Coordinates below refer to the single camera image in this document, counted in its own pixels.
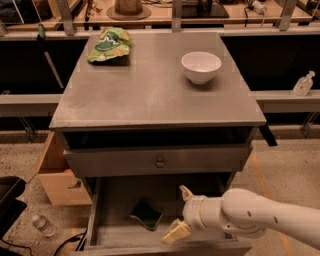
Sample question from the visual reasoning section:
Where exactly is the clear sanitizer pump bottle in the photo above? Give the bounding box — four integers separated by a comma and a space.
293, 71, 315, 96

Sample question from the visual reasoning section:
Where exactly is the brown hat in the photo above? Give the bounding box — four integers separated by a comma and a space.
106, 0, 151, 21

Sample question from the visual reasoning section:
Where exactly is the white ceramic bowl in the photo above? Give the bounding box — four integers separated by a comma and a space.
181, 51, 222, 84

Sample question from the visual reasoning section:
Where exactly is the clear plastic water bottle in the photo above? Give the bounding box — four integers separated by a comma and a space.
32, 215, 56, 237

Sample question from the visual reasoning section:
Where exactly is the cardboard box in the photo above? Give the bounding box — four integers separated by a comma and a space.
30, 132, 92, 205

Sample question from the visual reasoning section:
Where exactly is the grey wooden drawer cabinet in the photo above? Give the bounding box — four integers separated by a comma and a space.
48, 31, 267, 256

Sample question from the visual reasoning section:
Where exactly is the top drawer with knob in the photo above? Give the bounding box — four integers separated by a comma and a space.
64, 144, 252, 178

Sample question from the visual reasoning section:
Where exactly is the white power adapter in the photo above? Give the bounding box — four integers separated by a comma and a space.
246, 0, 267, 15

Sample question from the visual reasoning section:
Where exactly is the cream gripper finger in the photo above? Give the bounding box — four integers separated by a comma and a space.
162, 219, 191, 244
179, 185, 194, 202

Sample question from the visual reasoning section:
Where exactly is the black bin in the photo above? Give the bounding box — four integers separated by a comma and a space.
0, 176, 27, 238

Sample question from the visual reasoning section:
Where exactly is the open middle drawer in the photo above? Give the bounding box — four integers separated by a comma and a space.
72, 174, 251, 256

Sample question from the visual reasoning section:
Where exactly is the black flat base plate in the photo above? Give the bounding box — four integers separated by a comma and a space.
181, 0, 229, 18

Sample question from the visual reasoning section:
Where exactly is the black floor cable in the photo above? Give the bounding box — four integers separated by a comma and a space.
53, 231, 88, 256

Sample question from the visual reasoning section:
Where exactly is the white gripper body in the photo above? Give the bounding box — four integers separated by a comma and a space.
182, 196, 222, 230

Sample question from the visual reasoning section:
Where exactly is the green yellow sponge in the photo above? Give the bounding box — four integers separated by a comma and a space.
130, 200, 163, 231

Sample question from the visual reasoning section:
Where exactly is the green chip bag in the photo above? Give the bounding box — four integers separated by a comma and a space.
87, 27, 131, 63

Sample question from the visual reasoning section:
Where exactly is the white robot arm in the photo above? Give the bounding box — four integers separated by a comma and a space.
162, 185, 320, 250

